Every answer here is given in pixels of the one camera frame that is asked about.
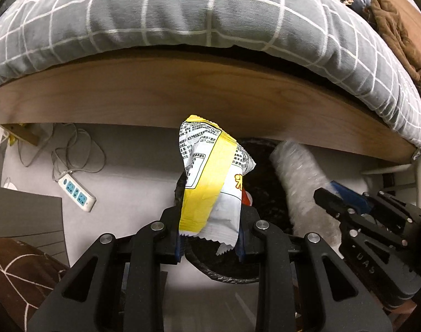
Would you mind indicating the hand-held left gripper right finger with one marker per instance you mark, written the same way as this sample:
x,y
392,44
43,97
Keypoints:
x,y
240,245

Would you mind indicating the black lined waste bin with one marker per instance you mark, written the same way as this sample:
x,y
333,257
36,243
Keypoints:
x,y
262,179

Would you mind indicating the yellow white snack wrapper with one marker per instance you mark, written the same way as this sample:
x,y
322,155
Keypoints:
x,y
203,179

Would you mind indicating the white chair frame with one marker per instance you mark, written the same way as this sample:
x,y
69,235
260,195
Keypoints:
x,y
386,170

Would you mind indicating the brown quilted jacket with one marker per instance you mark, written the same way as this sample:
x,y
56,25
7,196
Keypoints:
x,y
393,31

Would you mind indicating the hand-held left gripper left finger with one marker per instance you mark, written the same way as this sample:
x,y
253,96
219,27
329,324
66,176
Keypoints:
x,y
179,249

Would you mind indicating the white power strip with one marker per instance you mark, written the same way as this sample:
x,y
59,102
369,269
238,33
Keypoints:
x,y
77,193

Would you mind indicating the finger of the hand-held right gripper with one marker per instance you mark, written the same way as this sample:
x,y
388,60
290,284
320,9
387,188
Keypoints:
x,y
329,202
345,192

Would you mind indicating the wooden bed frame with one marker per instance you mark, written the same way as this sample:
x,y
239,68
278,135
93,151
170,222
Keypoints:
x,y
196,93

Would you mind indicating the dark grey board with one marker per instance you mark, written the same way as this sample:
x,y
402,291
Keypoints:
x,y
23,218

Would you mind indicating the clear bubble wrap roll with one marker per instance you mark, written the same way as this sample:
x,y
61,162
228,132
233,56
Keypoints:
x,y
300,179

